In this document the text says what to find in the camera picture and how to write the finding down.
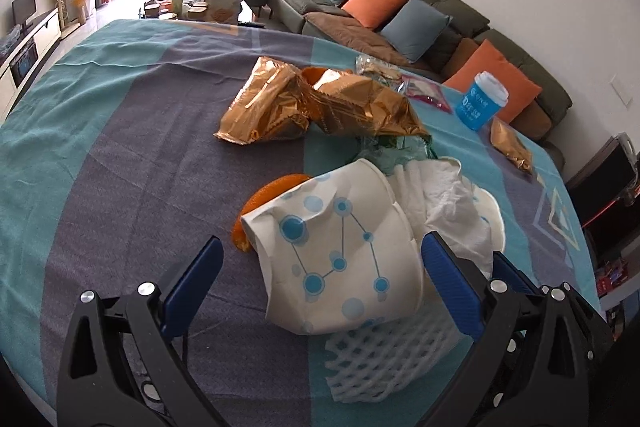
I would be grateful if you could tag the small gold packet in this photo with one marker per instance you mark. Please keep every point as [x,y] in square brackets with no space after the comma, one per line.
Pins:
[510,144]

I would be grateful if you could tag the brown paper bag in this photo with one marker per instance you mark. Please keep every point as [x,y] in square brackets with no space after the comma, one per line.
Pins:
[224,2]

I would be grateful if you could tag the green sofa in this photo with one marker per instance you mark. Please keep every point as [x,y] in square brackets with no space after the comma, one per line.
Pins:
[440,2]

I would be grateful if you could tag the white wall outlet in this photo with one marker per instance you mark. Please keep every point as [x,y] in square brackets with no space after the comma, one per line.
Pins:
[622,91]

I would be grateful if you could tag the blue cup with white lid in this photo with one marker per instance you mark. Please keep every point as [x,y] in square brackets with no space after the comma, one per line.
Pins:
[475,107]

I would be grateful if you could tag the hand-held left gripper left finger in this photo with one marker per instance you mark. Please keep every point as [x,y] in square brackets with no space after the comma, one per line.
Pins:
[192,287]

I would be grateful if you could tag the clear plastic wrapper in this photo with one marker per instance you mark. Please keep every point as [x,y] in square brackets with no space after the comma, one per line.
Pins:
[377,69]

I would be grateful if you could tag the white black tv cabinet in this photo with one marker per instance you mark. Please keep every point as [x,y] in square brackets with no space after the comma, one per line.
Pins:
[30,57]

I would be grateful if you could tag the white tissue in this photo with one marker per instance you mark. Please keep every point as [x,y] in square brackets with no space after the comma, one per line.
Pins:
[445,197]

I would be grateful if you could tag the gold snack bag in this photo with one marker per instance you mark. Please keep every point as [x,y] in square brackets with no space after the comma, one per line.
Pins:
[260,107]
[360,102]

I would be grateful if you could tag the teal purple printed blanket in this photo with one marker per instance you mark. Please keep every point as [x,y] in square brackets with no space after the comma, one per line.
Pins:
[125,157]

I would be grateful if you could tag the orange cushion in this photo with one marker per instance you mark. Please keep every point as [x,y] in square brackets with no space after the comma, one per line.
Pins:
[495,67]
[375,2]

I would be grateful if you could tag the brown sofa blanket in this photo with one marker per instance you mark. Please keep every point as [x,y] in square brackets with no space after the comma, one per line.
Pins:
[350,32]

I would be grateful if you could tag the cluttered coffee table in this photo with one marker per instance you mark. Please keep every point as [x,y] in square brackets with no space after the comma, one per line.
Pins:
[175,9]

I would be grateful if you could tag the white blue-dotted paper cup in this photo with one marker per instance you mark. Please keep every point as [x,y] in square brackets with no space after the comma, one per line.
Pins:
[325,212]

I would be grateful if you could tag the green plastic wrapper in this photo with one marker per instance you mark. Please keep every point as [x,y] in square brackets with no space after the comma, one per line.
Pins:
[395,154]

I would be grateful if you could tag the white foam fruit net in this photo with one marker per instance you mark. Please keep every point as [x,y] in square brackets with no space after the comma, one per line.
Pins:
[380,357]

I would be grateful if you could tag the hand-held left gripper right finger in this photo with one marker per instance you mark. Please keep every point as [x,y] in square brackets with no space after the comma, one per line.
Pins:
[450,279]

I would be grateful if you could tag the pink snack packet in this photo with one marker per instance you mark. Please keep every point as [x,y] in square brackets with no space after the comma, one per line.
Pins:
[425,92]

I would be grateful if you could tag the black monitor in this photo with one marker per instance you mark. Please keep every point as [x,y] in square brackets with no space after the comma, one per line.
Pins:
[24,7]

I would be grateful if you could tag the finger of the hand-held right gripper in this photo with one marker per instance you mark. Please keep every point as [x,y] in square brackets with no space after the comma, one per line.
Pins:
[512,272]

